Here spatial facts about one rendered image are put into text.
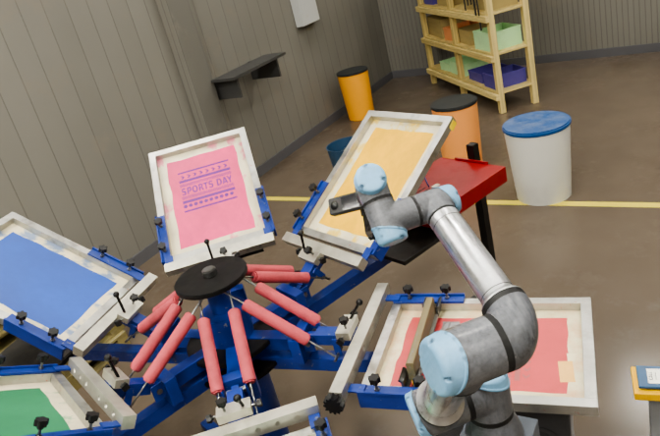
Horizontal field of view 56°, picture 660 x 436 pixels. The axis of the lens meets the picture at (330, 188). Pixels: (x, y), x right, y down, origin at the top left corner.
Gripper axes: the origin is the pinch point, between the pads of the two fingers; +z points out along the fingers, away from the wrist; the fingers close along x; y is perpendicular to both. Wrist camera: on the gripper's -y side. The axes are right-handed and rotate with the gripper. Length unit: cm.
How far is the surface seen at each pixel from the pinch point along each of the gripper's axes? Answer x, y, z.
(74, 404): -37, -115, 59
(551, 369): -55, 55, 53
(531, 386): -59, 46, 49
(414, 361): -45, 10, 55
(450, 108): 166, 115, 381
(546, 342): -47, 59, 64
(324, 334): -29, -22, 81
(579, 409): -67, 55, 34
